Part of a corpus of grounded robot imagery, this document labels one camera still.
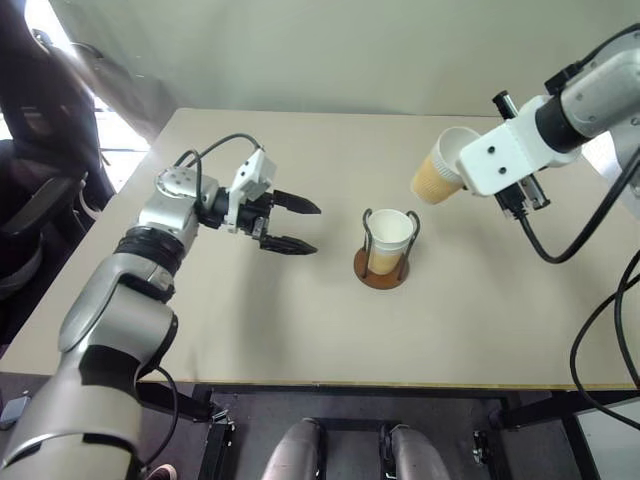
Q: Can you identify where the small grey floor device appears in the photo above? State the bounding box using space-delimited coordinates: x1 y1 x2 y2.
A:
0 395 32 430

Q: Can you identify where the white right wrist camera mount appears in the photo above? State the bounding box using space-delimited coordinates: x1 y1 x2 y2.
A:
458 96 585 197

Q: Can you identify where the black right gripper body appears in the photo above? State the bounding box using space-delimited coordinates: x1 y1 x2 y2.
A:
492 89 552 222

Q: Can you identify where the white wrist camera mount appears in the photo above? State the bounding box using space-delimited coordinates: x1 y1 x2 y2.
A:
227 148 277 235
458 96 585 197

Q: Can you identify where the black office chair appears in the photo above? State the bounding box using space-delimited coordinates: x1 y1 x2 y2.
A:
0 0 119 346

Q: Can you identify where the tan and white paper cup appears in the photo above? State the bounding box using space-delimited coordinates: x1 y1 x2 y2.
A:
410 126 480 206
367 208 415 275

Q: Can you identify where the wire cup holder wooden base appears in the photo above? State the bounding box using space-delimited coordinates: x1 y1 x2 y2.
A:
353 207 421 290

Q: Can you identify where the white flat panel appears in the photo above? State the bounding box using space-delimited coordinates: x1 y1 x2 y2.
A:
569 399 640 480

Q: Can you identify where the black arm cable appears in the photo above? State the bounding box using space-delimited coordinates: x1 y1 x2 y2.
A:
512 149 640 419
172 132 266 211

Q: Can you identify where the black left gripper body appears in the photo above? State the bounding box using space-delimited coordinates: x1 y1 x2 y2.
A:
237 191 278 245

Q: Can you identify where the black metal table frame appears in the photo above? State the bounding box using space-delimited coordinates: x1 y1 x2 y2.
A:
134 382 640 480

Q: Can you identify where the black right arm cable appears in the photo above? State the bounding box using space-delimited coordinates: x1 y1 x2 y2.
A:
512 149 640 419

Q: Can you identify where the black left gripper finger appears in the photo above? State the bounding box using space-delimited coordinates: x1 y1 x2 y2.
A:
258 233 320 257
272 188 322 216

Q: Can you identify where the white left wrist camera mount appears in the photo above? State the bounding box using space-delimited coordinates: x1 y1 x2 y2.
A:
227 148 277 235

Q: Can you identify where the grey rounded shape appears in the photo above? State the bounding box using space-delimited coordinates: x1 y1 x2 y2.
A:
261 418 326 480
389 424 451 480

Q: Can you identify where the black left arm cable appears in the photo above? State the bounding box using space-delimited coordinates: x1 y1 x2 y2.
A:
172 132 266 211

